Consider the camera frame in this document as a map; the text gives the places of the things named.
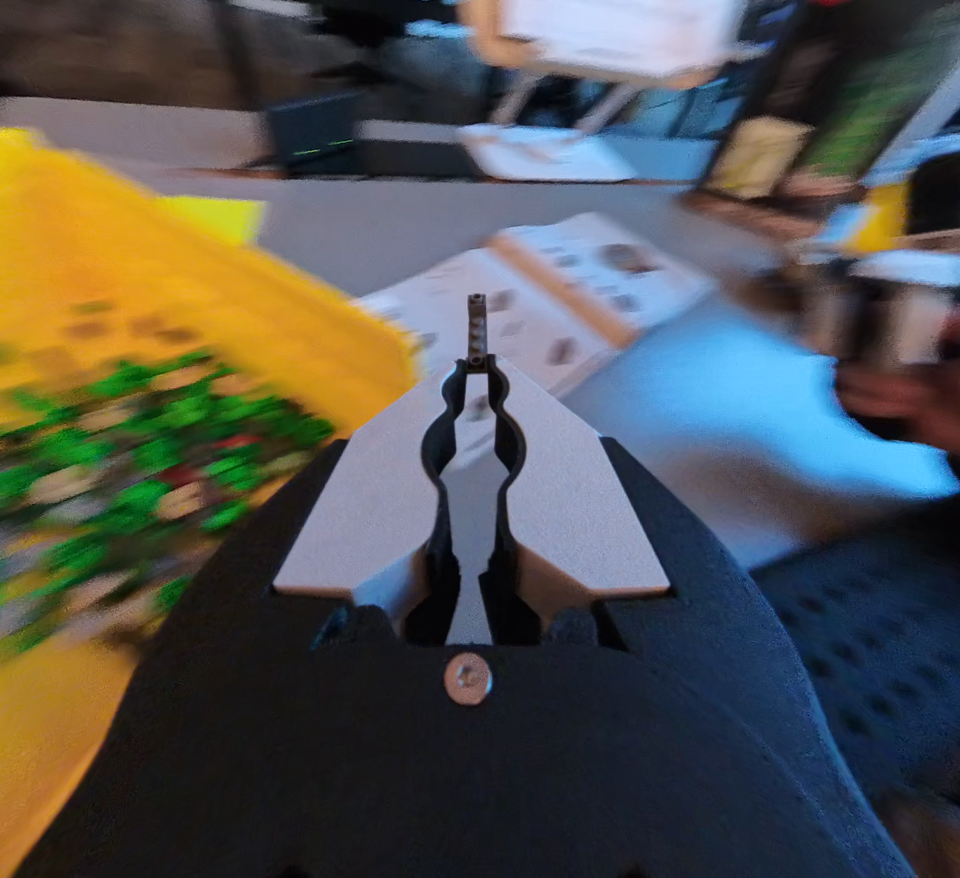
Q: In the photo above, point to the person's right hand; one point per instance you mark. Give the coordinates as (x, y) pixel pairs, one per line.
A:
(900, 398)

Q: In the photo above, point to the green brick pieces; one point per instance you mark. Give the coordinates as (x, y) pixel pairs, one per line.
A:
(135, 503)

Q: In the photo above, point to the black power box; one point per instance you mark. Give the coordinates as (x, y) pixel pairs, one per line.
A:
(315, 128)

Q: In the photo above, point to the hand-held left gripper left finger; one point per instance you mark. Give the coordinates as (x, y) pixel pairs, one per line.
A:
(360, 518)

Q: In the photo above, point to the adjoining grey desk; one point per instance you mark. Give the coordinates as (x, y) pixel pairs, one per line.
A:
(112, 132)

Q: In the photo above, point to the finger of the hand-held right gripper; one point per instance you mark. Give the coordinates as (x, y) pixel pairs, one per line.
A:
(922, 327)
(907, 269)

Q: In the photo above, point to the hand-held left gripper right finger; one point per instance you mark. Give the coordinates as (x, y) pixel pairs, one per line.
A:
(585, 518)

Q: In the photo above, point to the yellow parts bin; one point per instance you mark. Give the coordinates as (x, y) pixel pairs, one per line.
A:
(889, 218)
(150, 270)

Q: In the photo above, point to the black perforated chair part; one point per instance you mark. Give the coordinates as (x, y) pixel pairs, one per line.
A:
(862, 630)

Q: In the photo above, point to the dark grey brick plate assembly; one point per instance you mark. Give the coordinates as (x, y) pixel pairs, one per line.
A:
(477, 327)

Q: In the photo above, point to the black bamboo set box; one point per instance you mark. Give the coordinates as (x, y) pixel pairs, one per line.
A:
(825, 68)

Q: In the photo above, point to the open instruction booklet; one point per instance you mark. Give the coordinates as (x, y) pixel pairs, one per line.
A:
(450, 293)

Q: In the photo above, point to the yellow paper sheet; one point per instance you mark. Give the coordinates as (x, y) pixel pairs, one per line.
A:
(217, 218)

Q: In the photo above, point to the black office chair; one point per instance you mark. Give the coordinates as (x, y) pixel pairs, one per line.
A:
(375, 23)

